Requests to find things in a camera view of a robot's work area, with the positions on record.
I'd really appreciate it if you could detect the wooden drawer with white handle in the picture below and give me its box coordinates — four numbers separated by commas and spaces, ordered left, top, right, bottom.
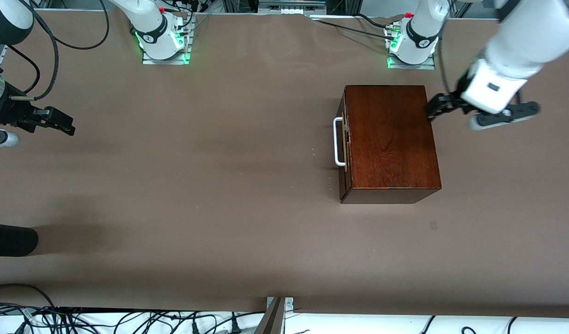
334, 93, 353, 186

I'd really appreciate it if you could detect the dark brown wooden cabinet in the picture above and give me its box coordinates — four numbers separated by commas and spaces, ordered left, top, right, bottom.
339, 85, 442, 205

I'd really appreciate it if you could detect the black cylinder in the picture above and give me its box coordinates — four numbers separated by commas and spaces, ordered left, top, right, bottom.
0, 223, 39, 257

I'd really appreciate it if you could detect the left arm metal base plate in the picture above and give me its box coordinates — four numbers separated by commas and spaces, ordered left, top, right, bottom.
387, 26, 436, 70

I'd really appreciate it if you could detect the short black right arm cable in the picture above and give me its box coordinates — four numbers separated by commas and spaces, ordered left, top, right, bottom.
6, 44, 41, 96

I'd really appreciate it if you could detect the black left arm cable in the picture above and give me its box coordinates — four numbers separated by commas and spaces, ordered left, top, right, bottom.
437, 9, 456, 93

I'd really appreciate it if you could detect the long black right arm cable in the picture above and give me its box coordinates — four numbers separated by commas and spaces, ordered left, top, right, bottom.
10, 0, 111, 101

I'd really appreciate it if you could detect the black base cable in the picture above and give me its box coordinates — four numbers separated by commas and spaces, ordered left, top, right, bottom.
312, 19, 396, 40
356, 13, 394, 31

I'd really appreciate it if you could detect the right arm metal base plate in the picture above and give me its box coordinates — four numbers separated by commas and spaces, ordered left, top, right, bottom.
142, 19, 192, 65

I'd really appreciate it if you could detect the black cable with plug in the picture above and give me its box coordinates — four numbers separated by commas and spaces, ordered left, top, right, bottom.
210, 312, 266, 334
171, 315, 220, 334

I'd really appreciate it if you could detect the grey metal frame bracket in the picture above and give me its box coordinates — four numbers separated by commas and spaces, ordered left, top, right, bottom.
254, 297, 294, 334

